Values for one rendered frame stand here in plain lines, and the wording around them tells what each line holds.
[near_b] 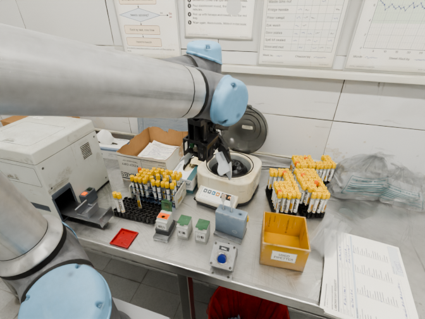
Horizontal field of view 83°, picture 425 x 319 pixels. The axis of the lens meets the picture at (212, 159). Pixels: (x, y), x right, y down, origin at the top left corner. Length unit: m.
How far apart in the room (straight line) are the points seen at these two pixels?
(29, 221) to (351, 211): 1.01
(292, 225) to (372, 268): 0.25
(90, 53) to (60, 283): 0.35
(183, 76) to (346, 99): 0.90
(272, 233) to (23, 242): 0.69
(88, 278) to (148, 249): 0.42
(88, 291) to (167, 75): 0.34
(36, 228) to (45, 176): 0.48
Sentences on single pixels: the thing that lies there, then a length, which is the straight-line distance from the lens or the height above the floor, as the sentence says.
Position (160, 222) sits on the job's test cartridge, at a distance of 0.84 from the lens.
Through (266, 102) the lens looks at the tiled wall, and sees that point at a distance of 1.14.
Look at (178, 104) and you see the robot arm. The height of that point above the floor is 1.44.
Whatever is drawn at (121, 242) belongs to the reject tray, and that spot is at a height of 0.88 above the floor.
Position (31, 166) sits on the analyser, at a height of 1.12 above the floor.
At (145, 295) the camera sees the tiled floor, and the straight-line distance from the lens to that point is 1.81.
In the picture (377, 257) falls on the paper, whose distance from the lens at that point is 0.95.
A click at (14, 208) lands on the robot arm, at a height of 1.29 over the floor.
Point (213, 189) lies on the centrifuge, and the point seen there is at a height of 0.93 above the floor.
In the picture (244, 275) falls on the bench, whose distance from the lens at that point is 0.79.
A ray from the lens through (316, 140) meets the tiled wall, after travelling 1.21.
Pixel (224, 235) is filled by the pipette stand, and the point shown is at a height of 0.88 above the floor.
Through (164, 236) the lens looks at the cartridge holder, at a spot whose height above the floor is 0.89.
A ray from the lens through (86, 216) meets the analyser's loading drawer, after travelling 0.97.
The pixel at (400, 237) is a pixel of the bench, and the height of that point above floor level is 0.87.
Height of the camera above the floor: 1.54
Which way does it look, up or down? 32 degrees down
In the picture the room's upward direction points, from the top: straight up
